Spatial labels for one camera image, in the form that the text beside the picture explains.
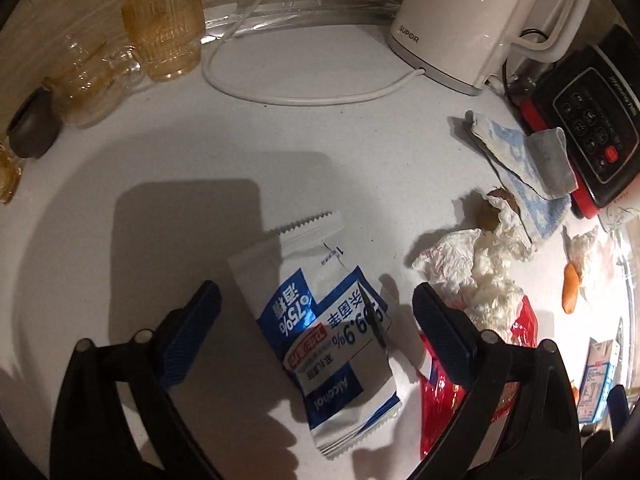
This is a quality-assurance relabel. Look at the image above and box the white electric kettle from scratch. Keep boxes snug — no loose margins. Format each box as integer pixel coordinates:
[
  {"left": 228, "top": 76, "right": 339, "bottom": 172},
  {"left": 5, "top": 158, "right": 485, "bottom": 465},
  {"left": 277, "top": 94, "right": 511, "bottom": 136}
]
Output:
[{"left": 385, "top": 0, "right": 596, "bottom": 97}]

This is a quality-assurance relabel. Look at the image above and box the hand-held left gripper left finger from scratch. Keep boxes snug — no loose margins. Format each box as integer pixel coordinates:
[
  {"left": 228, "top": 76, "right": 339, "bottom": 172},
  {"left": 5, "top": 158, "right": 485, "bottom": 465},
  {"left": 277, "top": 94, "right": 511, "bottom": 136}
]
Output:
[{"left": 50, "top": 280, "right": 223, "bottom": 480}]

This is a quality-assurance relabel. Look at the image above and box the red plastic wrapper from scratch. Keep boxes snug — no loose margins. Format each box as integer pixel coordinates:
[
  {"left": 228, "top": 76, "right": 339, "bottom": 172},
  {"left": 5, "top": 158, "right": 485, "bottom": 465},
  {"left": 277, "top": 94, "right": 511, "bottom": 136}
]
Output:
[{"left": 419, "top": 295, "right": 540, "bottom": 461}]

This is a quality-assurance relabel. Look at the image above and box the clear glass cup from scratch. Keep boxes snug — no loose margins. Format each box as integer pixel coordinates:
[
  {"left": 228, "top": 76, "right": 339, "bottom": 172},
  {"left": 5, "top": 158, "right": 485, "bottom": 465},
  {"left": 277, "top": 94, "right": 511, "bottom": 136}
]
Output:
[{"left": 42, "top": 35, "right": 146, "bottom": 128}]

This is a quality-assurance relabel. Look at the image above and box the white power cable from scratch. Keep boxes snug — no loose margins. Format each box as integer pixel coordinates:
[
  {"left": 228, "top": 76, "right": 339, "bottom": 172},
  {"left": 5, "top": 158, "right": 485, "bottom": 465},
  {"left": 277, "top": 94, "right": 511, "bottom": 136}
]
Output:
[{"left": 202, "top": 0, "right": 428, "bottom": 107}]

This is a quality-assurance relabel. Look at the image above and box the black red kitchen appliance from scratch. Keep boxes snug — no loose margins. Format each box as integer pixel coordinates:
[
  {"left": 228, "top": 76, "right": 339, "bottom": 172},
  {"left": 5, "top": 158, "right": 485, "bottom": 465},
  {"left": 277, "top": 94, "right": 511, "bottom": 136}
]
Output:
[{"left": 505, "top": 25, "right": 640, "bottom": 218}]

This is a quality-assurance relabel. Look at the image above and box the amber glass cup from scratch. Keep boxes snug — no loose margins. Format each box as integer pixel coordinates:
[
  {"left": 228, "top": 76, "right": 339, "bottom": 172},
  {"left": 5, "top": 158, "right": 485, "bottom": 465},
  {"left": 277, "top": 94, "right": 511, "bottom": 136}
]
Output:
[
  {"left": 121, "top": 0, "right": 206, "bottom": 83},
  {"left": 0, "top": 137, "right": 23, "bottom": 206}
]

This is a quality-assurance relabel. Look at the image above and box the small crumpled tissue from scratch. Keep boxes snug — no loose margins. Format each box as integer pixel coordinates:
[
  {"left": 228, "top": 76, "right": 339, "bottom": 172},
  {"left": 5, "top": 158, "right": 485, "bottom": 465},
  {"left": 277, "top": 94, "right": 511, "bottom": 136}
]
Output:
[{"left": 562, "top": 225, "right": 616, "bottom": 301}]

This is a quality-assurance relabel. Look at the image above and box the blue white wipe packet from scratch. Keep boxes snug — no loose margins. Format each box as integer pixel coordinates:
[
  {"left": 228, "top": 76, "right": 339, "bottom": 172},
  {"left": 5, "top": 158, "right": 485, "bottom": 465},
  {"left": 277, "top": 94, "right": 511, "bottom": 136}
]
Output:
[{"left": 227, "top": 211, "right": 403, "bottom": 461}]

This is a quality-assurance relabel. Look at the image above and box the small blue white carton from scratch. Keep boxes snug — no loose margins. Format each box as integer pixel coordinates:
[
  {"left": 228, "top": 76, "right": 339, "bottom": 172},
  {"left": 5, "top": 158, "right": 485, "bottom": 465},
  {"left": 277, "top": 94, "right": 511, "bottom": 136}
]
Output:
[{"left": 580, "top": 337, "right": 623, "bottom": 423}]

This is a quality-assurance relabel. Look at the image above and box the blue white cloth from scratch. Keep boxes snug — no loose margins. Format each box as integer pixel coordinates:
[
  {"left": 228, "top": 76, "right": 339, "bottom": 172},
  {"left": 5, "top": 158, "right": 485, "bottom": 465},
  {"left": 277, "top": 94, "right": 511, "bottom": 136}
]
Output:
[{"left": 462, "top": 110, "right": 573, "bottom": 248}]

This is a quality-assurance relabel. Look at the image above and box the dark round cup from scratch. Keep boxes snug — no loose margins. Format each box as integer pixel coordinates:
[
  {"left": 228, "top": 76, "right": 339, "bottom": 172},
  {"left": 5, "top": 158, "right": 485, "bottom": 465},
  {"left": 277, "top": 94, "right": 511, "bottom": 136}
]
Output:
[{"left": 6, "top": 87, "right": 61, "bottom": 158}]

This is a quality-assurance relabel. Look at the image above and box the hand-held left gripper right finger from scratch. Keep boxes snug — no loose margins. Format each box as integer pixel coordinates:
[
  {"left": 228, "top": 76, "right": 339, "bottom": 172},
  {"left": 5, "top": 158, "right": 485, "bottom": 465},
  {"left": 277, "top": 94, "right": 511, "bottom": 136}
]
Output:
[{"left": 400, "top": 282, "right": 583, "bottom": 480}]

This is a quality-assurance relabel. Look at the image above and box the grey cloth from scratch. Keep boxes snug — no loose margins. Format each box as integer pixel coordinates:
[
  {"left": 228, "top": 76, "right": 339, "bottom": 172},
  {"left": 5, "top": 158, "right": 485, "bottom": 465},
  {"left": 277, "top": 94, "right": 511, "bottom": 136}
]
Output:
[{"left": 525, "top": 127, "right": 578, "bottom": 196}]

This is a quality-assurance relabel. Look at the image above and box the white tissue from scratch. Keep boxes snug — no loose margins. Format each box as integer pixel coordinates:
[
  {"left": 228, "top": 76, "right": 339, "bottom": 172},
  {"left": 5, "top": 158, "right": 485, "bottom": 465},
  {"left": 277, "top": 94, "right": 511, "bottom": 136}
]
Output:
[{"left": 411, "top": 195, "right": 536, "bottom": 331}]

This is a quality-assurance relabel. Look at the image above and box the brown fruit peel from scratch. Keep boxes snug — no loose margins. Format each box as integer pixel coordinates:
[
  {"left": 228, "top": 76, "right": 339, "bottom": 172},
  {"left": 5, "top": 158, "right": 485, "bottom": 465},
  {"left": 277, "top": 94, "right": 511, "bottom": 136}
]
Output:
[{"left": 475, "top": 187, "right": 521, "bottom": 233}]

